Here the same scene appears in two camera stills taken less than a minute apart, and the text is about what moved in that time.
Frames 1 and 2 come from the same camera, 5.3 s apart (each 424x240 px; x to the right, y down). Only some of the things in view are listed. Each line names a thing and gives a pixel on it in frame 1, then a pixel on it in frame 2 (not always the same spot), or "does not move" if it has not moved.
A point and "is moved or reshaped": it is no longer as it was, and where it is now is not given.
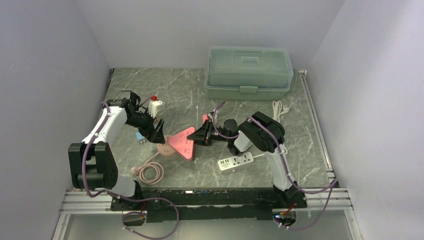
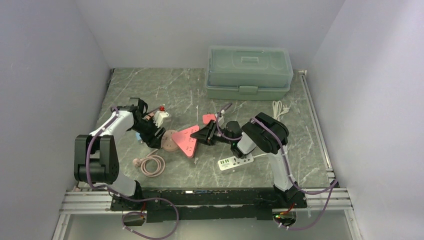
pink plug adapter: x=205 y=117 does not move
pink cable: x=139 y=171 → x=138 y=162
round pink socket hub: x=165 y=150 is moved or reshaped
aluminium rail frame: x=333 y=199 does not move
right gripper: x=203 y=133 does not move
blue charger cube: x=141 y=139 does not move
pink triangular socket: x=180 y=142 is moved or reshaped
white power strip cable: x=278 y=108 does not move
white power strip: x=244 y=158 does not move
